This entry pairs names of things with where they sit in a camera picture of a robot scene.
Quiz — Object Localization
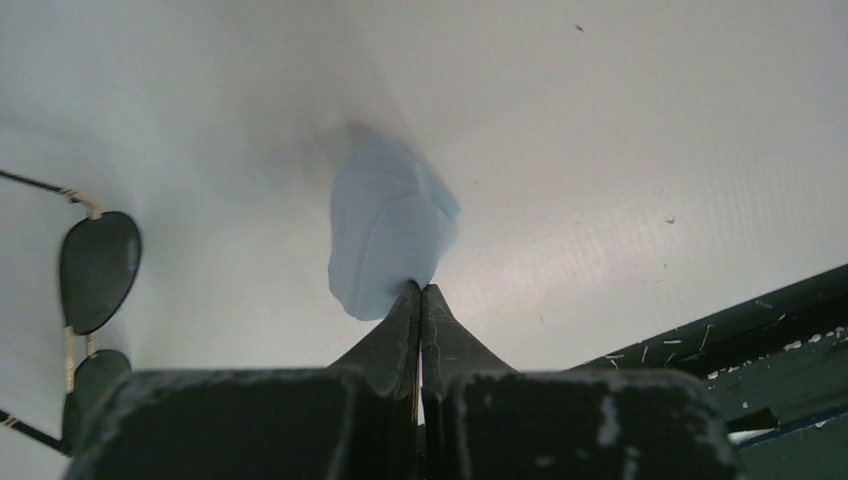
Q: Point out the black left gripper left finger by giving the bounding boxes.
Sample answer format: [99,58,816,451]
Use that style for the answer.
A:
[65,282,421,479]

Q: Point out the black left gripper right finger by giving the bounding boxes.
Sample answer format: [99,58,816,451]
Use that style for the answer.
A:
[421,285,745,479]

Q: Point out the light blue cleaning cloth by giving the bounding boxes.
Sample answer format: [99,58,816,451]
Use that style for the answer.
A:
[328,129,461,321]

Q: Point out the gold frame dark sunglasses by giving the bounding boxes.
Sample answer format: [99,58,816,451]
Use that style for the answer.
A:
[1,170,142,457]

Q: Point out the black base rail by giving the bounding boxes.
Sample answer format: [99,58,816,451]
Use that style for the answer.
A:
[588,266,847,479]

